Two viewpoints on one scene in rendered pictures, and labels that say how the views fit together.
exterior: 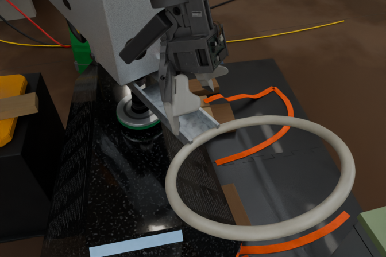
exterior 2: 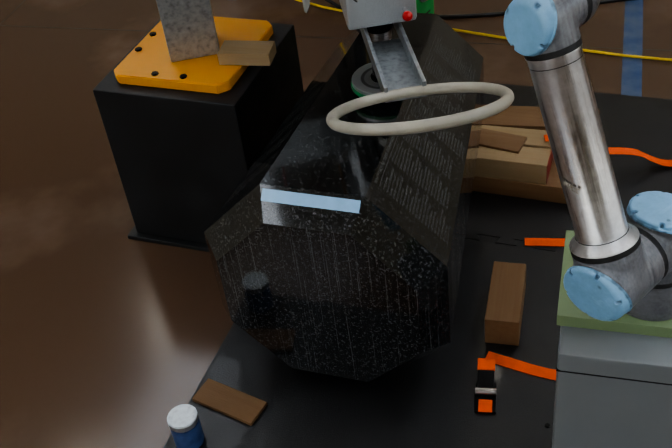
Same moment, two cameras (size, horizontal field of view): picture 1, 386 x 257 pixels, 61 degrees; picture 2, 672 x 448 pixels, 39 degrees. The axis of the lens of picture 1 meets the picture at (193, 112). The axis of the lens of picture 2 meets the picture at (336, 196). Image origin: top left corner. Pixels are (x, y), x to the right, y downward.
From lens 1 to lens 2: 1.84 m
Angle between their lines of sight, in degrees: 26
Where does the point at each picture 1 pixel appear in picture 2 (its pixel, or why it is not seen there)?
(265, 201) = not seen: hidden behind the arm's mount
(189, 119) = (405, 77)
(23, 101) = (257, 48)
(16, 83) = (259, 30)
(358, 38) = not seen: outside the picture
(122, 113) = (357, 78)
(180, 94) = not seen: outside the picture
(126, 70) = (356, 11)
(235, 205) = (510, 291)
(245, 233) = (357, 126)
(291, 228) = (390, 126)
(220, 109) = not seen: hidden behind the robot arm
